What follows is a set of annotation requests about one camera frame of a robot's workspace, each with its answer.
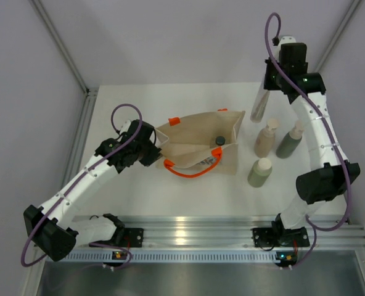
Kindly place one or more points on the frame post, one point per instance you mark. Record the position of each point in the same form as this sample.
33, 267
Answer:
329, 26
45, 18

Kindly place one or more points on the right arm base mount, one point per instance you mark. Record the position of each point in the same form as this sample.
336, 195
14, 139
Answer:
268, 238

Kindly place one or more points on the grey-green pump bottle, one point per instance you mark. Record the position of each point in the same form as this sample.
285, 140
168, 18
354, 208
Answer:
290, 141

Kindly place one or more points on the canvas bag with orange handles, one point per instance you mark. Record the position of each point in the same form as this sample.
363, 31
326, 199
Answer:
188, 146

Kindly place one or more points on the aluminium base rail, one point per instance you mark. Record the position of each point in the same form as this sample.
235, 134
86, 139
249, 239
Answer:
230, 232

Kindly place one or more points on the small dark-cap jar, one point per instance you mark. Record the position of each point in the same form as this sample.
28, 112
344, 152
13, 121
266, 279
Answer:
220, 141

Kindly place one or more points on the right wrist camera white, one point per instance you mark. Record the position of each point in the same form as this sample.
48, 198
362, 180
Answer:
283, 39

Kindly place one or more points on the right frame post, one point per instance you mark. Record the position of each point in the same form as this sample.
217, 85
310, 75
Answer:
329, 26

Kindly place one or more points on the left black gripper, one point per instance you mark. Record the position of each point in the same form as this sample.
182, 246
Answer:
153, 156

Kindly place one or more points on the beige pump bottle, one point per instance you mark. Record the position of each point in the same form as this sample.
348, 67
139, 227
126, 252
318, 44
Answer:
266, 138

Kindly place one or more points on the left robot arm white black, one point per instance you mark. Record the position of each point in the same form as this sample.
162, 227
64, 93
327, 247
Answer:
51, 226

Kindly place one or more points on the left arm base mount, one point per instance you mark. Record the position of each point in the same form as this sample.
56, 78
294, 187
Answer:
132, 238

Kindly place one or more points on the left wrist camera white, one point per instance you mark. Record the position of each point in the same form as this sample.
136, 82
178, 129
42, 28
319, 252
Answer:
125, 127

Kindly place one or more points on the light green round-cap bottle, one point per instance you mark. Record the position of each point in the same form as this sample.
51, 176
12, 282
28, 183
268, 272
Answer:
260, 172

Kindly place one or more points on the left frame post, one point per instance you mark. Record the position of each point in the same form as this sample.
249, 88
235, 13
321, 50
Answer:
45, 18

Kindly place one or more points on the slotted cable duct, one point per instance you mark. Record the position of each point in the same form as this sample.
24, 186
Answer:
166, 256

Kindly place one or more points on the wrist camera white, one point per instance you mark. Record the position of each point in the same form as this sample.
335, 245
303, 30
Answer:
125, 127
283, 39

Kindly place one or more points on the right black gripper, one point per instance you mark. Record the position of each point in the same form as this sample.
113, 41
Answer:
267, 84

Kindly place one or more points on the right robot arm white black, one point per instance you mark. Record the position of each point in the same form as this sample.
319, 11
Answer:
331, 173

